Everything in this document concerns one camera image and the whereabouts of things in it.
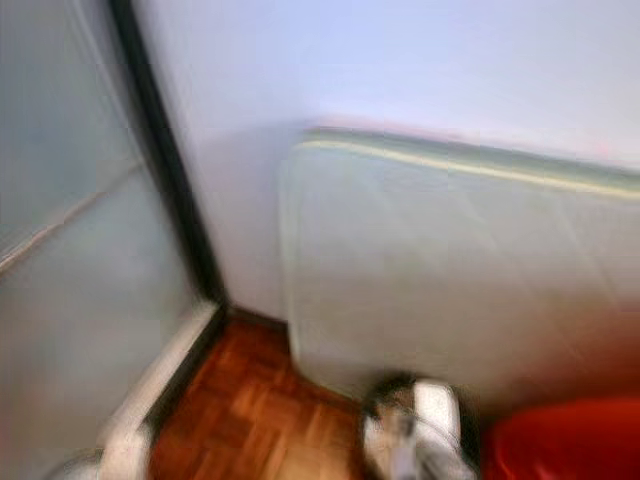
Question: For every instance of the frosted glass door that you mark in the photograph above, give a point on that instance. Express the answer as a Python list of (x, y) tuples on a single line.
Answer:
[(60, 150)]

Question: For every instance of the red folded cushion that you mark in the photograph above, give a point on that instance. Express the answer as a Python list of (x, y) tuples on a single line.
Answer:
[(560, 445)]

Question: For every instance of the black door frame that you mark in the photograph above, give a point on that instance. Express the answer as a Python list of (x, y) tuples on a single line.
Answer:
[(165, 150)]

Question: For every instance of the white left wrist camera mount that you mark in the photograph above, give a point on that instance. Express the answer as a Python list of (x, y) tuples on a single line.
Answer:
[(128, 455)]

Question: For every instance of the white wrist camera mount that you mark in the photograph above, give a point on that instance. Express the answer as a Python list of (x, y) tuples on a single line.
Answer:
[(128, 455), (438, 410)]

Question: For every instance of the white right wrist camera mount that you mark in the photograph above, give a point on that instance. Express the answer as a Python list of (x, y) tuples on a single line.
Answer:
[(438, 410)]

